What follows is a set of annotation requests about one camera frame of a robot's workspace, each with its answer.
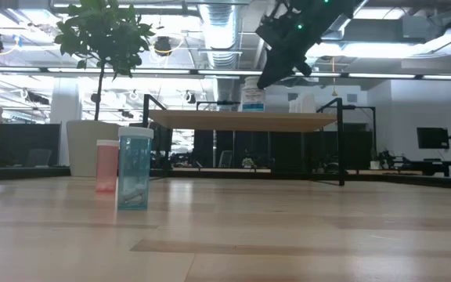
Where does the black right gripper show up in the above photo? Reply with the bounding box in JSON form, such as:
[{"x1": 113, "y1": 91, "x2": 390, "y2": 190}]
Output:
[{"x1": 254, "y1": 0, "x2": 342, "y2": 90}]

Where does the white melatonin supplement bottle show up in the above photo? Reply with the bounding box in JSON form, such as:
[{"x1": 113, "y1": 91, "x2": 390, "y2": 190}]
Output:
[{"x1": 240, "y1": 76, "x2": 267, "y2": 113}]

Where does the blue pill vial white cap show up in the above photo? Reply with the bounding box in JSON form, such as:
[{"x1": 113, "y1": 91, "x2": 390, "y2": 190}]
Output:
[{"x1": 117, "y1": 126, "x2": 155, "y2": 212}]

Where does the red pill vial white cap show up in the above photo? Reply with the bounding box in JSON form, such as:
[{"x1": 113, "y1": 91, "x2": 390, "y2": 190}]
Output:
[{"x1": 95, "y1": 139, "x2": 121, "y2": 193}]

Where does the black background monitor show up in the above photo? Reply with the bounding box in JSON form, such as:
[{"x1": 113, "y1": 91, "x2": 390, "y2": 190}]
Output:
[{"x1": 416, "y1": 126, "x2": 451, "y2": 150}]

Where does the black background desk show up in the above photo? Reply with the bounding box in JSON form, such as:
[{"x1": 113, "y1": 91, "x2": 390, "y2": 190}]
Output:
[{"x1": 377, "y1": 132, "x2": 451, "y2": 178}]

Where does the leafy plant in white pot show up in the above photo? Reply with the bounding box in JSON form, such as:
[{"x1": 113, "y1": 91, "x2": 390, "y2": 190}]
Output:
[{"x1": 52, "y1": 0, "x2": 157, "y2": 178}]

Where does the black partition panel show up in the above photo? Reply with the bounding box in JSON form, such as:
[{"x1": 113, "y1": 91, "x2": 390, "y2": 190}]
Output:
[{"x1": 0, "y1": 123, "x2": 61, "y2": 169}]

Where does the wooden shelf black metal frame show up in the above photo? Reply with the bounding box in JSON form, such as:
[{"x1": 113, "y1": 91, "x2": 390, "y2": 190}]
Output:
[{"x1": 142, "y1": 93, "x2": 377, "y2": 187}]

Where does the silver ceiling air duct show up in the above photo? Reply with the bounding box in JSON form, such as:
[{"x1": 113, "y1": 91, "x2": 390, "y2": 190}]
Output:
[{"x1": 198, "y1": 0, "x2": 243, "y2": 103}]

